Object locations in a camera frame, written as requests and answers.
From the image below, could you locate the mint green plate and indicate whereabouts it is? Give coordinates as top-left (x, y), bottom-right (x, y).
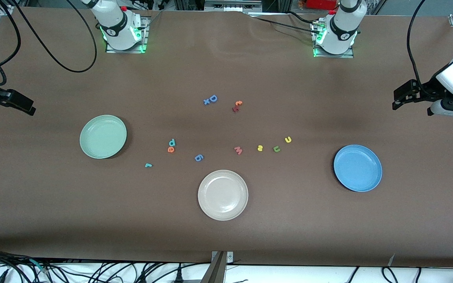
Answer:
top-left (79, 114), bottom-right (127, 160)

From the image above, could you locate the blue plate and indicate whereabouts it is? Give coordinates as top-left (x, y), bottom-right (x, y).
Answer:
top-left (333, 144), bottom-right (383, 193)

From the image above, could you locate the red box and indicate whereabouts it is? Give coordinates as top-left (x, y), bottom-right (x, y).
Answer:
top-left (307, 0), bottom-right (339, 10)

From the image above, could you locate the brown table cover sheet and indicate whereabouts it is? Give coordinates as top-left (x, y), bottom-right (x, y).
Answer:
top-left (0, 7), bottom-right (453, 268)

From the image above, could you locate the beige plate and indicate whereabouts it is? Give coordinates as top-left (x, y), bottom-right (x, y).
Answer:
top-left (197, 169), bottom-right (249, 221)

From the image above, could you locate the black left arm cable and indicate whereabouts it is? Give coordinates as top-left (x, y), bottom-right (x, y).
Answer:
top-left (406, 0), bottom-right (431, 91)

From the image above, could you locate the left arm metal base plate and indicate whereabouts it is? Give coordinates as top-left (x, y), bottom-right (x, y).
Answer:
top-left (312, 20), bottom-right (355, 59)

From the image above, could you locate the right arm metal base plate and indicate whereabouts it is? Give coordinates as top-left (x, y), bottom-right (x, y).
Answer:
top-left (105, 16), bottom-right (149, 53)

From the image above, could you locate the black cable to arm base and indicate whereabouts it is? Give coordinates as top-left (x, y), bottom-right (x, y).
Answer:
top-left (250, 15), bottom-right (321, 35)

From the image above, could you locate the teal cable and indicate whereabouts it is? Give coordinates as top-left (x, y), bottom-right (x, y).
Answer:
top-left (28, 257), bottom-right (50, 275)

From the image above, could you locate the aluminium frame beam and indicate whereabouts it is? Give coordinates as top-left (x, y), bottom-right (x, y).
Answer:
top-left (204, 0), bottom-right (263, 11)

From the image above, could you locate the aluminium profile post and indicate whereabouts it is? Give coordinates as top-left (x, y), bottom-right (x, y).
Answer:
top-left (201, 251), bottom-right (235, 283)

